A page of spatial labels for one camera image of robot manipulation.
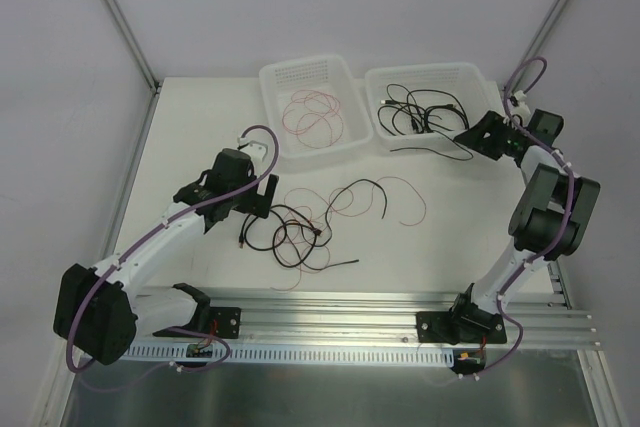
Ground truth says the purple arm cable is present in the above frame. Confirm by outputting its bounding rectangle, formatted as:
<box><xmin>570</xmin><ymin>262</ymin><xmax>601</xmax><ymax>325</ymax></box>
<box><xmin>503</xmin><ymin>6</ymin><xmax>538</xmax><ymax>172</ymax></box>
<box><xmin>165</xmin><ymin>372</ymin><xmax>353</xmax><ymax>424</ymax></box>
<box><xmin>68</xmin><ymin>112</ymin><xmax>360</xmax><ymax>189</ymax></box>
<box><xmin>64</xmin><ymin>124</ymin><xmax>281</xmax><ymax>393</ymax></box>
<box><xmin>424</xmin><ymin>56</ymin><xmax>576</xmax><ymax>388</ymax></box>

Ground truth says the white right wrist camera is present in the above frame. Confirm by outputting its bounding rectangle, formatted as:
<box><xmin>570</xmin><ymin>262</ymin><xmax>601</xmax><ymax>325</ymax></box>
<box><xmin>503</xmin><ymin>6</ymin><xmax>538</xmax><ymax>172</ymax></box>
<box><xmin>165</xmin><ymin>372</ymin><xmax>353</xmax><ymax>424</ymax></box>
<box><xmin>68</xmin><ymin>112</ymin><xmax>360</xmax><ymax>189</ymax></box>
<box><xmin>508</xmin><ymin>90</ymin><xmax>531</xmax><ymax>125</ymax></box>

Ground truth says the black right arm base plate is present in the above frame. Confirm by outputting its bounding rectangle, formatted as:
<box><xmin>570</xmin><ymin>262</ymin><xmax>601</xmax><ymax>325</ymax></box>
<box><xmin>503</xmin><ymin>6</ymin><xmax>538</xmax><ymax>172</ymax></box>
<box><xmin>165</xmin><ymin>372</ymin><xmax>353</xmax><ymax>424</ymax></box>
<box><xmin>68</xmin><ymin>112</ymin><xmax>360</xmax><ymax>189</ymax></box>
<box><xmin>416</xmin><ymin>311</ymin><xmax>507</xmax><ymax>345</ymax></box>

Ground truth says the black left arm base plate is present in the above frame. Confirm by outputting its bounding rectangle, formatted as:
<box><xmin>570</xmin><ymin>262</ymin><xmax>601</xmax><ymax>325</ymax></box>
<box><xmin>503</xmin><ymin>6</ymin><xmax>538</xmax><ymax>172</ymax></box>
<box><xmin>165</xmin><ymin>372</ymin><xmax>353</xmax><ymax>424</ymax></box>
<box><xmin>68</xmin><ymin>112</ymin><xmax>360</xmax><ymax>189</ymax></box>
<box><xmin>191</xmin><ymin>306</ymin><xmax>242</xmax><ymax>339</ymax></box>

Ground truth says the aluminium mounting rail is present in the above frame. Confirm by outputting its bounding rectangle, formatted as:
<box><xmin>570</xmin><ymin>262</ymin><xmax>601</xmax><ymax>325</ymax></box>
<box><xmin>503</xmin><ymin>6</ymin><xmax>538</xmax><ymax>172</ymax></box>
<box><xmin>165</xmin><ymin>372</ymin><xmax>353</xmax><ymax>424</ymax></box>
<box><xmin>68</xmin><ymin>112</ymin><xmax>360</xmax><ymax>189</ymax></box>
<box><xmin>204</xmin><ymin>288</ymin><xmax>603</xmax><ymax>350</ymax></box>

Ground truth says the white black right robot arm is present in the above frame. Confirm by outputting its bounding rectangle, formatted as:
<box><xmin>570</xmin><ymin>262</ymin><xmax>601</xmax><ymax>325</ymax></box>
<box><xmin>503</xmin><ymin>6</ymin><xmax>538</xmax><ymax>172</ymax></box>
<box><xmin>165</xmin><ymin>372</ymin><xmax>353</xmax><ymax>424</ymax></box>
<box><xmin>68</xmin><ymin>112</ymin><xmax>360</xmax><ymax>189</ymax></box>
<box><xmin>440</xmin><ymin>110</ymin><xmax>600</xmax><ymax>345</ymax></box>

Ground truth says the white plastic basket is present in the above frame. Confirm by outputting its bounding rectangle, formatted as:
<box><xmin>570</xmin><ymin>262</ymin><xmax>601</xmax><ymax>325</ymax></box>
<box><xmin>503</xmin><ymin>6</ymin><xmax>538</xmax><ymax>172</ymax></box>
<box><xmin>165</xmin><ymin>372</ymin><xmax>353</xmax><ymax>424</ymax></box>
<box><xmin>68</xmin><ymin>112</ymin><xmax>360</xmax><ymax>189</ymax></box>
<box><xmin>259</xmin><ymin>54</ymin><xmax>373</xmax><ymax>170</ymax></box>
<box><xmin>364</xmin><ymin>62</ymin><xmax>499</xmax><ymax>161</ymax></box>

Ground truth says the white right plastic basket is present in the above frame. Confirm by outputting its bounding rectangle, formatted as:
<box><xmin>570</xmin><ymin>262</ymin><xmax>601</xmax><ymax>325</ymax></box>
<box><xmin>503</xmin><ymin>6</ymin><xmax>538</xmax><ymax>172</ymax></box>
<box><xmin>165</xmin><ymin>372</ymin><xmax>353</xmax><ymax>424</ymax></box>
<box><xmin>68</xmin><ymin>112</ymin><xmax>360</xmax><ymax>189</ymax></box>
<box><xmin>364</xmin><ymin>62</ymin><xmax>499</xmax><ymax>161</ymax></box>

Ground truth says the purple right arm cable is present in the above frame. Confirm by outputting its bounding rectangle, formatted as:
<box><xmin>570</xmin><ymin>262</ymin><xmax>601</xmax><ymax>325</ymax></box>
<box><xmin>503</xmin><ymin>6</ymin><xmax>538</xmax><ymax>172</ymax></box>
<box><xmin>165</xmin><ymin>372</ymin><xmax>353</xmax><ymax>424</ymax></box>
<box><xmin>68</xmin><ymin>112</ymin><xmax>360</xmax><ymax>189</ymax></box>
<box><xmin>424</xmin><ymin>56</ymin><xmax>576</xmax><ymax>388</ymax></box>

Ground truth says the white left plastic basket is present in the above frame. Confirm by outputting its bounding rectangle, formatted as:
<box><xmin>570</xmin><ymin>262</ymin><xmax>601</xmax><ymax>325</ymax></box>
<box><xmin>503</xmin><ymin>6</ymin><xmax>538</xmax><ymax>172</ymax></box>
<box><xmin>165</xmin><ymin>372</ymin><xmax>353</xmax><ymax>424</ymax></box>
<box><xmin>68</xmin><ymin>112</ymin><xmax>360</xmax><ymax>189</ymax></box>
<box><xmin>259</xmin><ymin>54</ymin><xmax>373</xmax><ymax>170</ymax></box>

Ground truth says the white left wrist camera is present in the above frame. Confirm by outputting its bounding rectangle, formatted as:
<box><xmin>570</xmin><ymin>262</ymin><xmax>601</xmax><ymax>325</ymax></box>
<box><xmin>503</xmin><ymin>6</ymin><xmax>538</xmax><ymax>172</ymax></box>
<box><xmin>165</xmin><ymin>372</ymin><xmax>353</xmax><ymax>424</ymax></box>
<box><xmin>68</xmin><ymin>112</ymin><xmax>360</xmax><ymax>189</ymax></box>
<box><xmin>237</xmin><ymin>137</ymin><xmax>269</xmax><ymax>163</ymax></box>

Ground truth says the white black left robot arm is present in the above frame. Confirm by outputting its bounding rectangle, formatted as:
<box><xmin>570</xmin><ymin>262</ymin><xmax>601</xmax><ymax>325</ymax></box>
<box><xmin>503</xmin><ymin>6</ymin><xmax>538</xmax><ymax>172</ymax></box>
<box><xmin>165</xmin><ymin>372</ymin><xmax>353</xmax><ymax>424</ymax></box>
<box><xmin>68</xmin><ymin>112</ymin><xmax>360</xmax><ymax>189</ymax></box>
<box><xmin>53</xmin><ymin>140</ymin><xmax>279</xmax><ymax>373</ymax></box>

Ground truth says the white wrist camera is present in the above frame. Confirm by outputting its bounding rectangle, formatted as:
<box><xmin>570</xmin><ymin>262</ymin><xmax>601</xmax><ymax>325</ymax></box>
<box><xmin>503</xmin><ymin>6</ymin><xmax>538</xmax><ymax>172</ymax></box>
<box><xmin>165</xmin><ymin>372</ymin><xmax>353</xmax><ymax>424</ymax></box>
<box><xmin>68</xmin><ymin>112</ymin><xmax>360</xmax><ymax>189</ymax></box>
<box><xmin>237</xmin><ymin>137</ymin><xmax>269</xmax><ymax>163</ymax></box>
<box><xmin>508</xmin><ymin>90</ymin><xmax>531</xmax><ymax>125</ymax></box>

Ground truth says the black USB cable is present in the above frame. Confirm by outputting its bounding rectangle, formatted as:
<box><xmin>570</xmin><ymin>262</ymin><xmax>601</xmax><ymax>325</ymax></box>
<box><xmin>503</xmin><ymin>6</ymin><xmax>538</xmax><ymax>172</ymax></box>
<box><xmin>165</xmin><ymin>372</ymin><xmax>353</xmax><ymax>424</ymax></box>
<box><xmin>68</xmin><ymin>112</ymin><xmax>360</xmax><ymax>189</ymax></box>
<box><xmin>377</xmin><ymin>84</ymin><xmax>431</xmax><ymax>138</ymax></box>

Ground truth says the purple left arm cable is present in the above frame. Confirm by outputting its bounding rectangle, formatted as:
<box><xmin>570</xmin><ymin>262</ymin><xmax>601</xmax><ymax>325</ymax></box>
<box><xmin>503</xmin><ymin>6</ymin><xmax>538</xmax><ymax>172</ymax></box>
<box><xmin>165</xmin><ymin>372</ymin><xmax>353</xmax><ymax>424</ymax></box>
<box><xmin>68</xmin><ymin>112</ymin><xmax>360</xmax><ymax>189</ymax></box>
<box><xmin>64</xmin><ymin>124</ymin><xmax>281</xmax><ymax>393</ymax></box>

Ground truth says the white slotted cable duct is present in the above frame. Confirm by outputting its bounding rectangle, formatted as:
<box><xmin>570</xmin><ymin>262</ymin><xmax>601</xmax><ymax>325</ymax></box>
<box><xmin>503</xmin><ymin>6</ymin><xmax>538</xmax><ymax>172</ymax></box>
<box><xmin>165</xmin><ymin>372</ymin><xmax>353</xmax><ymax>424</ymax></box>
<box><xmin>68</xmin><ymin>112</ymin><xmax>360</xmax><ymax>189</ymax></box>
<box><xmin>122</xmin><ymin>341</ymin><xmax>454</xmax><ymax>368</ymax></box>

